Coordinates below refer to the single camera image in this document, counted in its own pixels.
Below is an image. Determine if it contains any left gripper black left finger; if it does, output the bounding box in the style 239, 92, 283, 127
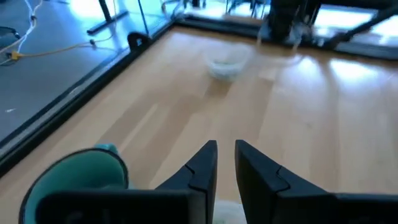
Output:
36, 139, 219, 224

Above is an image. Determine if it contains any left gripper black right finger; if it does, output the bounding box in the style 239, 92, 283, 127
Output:
234, 139, 398, 224

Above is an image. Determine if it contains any large clear plastic bowl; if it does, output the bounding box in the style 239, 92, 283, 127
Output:
212, 200, 248, 224

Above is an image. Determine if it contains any teal ceramic mug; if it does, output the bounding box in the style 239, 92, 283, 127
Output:
18, 143, 131, 224

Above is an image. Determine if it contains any small clear plastic bowl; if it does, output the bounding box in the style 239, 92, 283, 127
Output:
204, 42, 253, 82

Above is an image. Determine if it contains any black stand foot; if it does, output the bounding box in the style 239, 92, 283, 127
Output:
86, 0, 129, 35

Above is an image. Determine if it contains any black table edge rail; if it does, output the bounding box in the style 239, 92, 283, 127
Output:
0, 14, 398, 180

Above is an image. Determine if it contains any black rail clamp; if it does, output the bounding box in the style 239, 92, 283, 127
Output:
127, 31, 152, 51

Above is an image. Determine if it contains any yellow cable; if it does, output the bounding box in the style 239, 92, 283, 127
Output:
0, 33, 116, 62

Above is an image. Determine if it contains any white cable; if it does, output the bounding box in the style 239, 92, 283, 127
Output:
0, 0, 44, 54

